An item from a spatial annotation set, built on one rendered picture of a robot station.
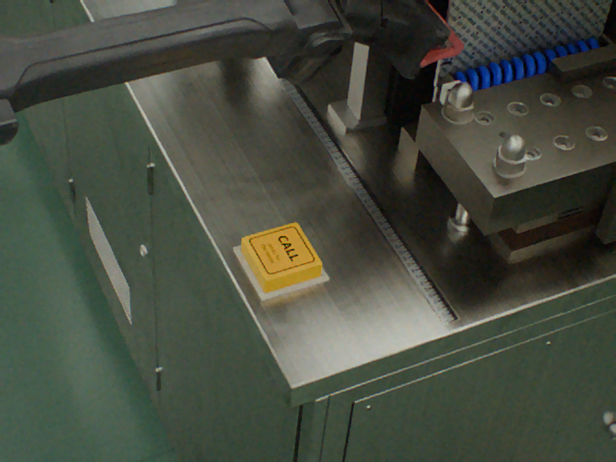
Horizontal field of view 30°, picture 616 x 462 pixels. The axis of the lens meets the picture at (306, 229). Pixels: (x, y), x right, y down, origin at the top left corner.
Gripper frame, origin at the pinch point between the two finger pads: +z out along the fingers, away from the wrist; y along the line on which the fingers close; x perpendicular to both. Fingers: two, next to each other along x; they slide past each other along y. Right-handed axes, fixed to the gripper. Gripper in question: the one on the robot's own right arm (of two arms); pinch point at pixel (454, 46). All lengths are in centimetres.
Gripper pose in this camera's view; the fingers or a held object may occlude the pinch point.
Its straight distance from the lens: 137.3
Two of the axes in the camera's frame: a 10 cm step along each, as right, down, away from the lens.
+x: 5.1, -7.3, -4.6
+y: 4.2, 6.8, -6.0
